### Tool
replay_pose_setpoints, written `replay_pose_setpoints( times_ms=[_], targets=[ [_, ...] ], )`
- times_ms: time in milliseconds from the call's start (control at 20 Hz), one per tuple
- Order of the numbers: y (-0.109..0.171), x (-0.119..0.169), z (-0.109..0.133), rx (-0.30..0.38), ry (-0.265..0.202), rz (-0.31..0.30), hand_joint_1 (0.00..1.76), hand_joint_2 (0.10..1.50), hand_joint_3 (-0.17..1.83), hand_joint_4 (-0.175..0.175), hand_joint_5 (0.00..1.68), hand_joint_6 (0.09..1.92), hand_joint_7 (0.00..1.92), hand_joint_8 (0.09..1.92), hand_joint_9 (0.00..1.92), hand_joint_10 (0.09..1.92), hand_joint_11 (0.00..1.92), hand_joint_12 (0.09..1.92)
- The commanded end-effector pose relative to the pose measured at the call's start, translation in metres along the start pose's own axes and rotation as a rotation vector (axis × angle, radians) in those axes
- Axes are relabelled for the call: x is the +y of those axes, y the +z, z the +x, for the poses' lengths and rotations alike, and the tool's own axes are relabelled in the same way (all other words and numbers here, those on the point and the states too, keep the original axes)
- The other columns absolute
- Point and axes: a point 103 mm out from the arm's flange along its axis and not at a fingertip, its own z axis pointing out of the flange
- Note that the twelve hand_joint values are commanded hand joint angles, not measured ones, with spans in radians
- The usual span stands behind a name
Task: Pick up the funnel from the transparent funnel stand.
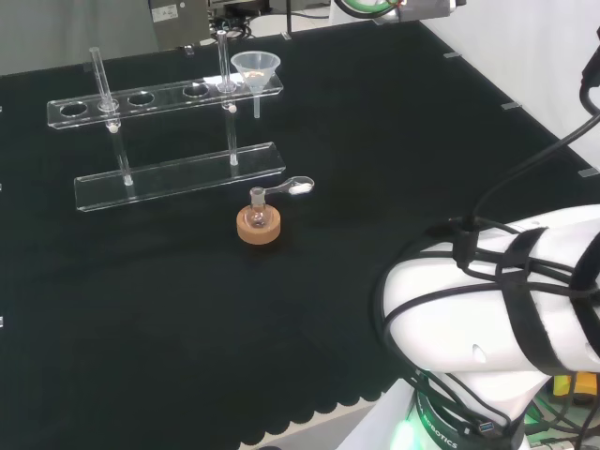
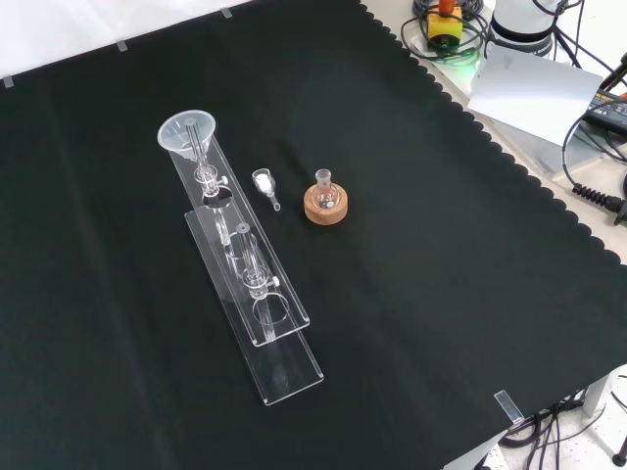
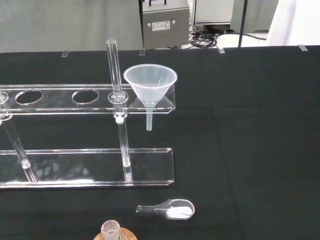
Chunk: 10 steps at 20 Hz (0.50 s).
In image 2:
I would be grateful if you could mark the glass weighing funnel with powder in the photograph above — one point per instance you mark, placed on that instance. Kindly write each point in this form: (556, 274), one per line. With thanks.
(263, 183)

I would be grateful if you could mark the clear acrylic funnel stand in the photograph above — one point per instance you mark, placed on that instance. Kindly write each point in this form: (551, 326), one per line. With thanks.
(289, 362)

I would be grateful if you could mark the translucent white plastic funnel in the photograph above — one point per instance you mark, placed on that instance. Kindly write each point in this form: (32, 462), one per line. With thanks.
(176, 134)

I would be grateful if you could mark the small glass round-bottom flask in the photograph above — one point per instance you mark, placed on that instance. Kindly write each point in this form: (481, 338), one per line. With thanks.
(325, 194)

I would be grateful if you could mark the black bench cloth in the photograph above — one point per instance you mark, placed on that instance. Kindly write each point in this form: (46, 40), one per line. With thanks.
(441, 254)

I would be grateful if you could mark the clear tape strip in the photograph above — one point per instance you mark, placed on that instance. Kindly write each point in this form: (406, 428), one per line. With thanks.
(226, 13)
(508, 406)
(7, 81)
(122, 46)

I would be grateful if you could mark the yellow stop button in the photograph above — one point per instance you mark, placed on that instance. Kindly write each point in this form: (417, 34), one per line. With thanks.
(444, 25)

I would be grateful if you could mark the black power adapter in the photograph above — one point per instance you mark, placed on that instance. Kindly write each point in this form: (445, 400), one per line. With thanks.
(607, 108)

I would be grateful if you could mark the white table leg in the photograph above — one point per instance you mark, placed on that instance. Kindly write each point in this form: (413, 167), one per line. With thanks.
(605, 389)

